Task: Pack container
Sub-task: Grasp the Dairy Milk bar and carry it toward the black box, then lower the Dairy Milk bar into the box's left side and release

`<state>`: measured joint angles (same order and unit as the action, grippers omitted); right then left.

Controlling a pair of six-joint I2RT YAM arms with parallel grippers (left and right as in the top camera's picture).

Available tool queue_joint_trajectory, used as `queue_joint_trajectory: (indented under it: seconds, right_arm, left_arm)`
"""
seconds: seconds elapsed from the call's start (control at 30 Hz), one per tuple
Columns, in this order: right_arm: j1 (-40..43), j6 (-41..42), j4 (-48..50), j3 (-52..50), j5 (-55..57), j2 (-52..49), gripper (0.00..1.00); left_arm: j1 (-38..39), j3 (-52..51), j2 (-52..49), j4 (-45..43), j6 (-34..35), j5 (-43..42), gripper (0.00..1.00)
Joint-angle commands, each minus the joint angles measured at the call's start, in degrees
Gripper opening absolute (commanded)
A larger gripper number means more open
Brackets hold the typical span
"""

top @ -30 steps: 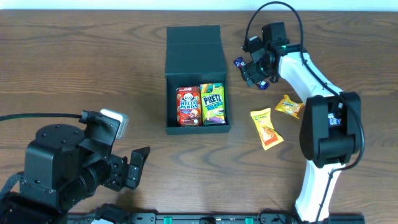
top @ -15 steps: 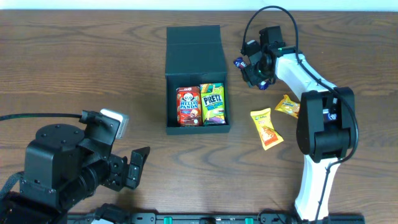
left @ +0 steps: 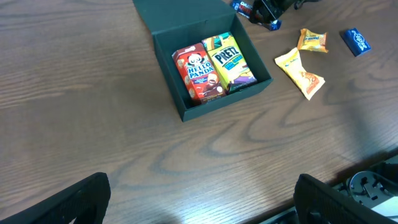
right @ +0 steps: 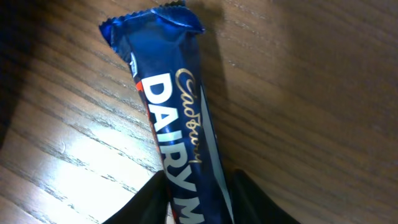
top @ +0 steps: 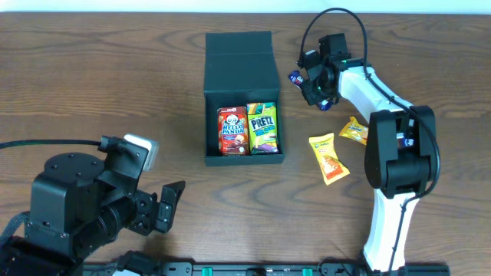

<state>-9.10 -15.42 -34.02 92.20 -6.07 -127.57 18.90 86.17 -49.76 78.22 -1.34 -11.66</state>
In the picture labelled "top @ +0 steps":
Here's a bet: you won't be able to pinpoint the black gift box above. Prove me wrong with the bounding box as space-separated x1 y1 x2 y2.
203 31 285 166

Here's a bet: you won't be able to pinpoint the long yellow Julie's snack packet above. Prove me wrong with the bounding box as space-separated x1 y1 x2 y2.
308 133 350 186

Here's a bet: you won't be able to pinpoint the right black cable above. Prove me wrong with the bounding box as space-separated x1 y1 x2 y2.
298 7 442 275

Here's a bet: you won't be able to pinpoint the green Pretz box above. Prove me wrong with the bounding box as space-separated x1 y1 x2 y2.
247 102 278 155

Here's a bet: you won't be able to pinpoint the small yellow lemon snack packet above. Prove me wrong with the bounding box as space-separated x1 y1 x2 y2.
339 117 368 145

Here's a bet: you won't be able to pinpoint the Dairy Milk chocolate bar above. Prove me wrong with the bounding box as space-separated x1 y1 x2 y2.
288 71 332 111

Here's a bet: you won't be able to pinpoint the red Hello Panda box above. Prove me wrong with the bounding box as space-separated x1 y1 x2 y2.
217 107 249 156

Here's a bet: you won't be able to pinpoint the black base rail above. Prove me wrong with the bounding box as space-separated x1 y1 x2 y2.
82 261 452 276

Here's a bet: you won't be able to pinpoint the blue Eclipse mint tin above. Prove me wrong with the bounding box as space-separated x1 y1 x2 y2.
397 133 414 148

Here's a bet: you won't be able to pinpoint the black cable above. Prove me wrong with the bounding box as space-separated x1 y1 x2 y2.
298 7 442 275
0 139 103 150

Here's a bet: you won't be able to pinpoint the left black cable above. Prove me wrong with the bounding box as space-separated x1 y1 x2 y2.
0 139 103 150

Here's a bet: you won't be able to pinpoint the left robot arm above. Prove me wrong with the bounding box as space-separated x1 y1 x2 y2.
1 153 186 275

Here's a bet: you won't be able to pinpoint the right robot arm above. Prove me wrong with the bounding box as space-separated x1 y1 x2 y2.
297 33 440 275

